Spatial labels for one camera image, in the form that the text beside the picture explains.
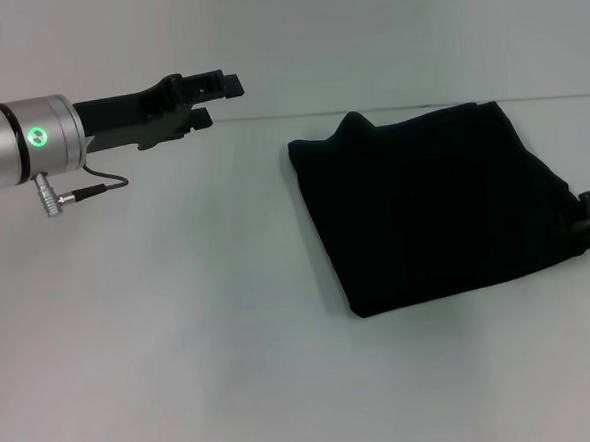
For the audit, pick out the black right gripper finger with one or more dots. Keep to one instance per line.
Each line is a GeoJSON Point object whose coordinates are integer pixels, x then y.
{"type": "Point", "coordinates": [583, 226]}

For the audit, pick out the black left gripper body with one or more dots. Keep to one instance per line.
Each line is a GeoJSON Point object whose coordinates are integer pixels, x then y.
{"type": "Point", "coordinates": [133, 115]}

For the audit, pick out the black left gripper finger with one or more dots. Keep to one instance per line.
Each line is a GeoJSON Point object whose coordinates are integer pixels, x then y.
{"type": "Point", "coordinates": [214, 84]}
{"type": "Point", "coordinates": [196, 119]}

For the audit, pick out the black shirt with white print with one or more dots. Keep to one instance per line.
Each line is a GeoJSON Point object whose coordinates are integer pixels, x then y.
{"type": "Point", "coordinates": [434, 207]}

